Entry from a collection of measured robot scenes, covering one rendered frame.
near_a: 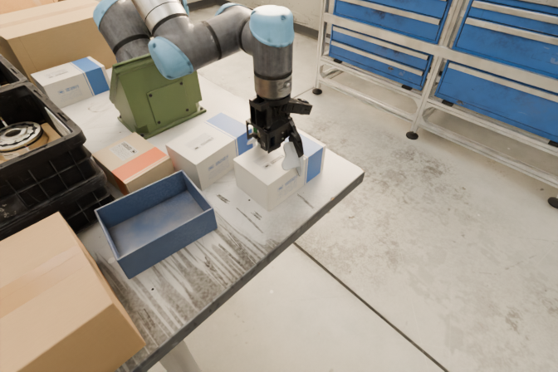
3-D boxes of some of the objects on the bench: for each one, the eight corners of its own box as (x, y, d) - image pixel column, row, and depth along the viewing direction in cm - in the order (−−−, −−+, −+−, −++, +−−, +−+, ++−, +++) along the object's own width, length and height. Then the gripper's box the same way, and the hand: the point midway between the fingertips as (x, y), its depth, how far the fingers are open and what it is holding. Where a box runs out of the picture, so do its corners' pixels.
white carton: (291, 150, 91) (291, 124, 84) (322, 170, 84) (326, 144, 78) (236, 185, 80) (232, 159, 74) (268, 212, 74) (267, 185, 68)
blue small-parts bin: (188, 189, 79) (182, 168, 74) (217, 227, 70) (213, 208, 66) (105, 230, 70) (93, 209, 65) (129, 280, 61) (116, 261, 57)
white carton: (227, 135, 96) (223, 110, 90) (256, 151, 90) (254, 125, 84) (173, 170, 84) (164, 144, 78) (202, 191, 79) (195, 164, 73)
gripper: (223, 83, 66) (233, 155, 79) (291, 121, 56) (288, 196, 69) (255, 70, 70) (259, 139, 84) (321, 103, 60) (314, 176, 74)
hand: (281, 159), depth 78 cm, fingers closed on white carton, 13 cm apart
